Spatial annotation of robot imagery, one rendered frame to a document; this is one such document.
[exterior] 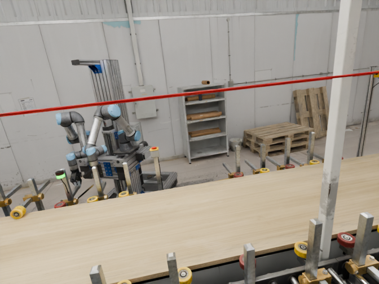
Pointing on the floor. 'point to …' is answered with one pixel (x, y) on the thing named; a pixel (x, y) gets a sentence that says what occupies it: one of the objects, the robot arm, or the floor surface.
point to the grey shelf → (204, 148)
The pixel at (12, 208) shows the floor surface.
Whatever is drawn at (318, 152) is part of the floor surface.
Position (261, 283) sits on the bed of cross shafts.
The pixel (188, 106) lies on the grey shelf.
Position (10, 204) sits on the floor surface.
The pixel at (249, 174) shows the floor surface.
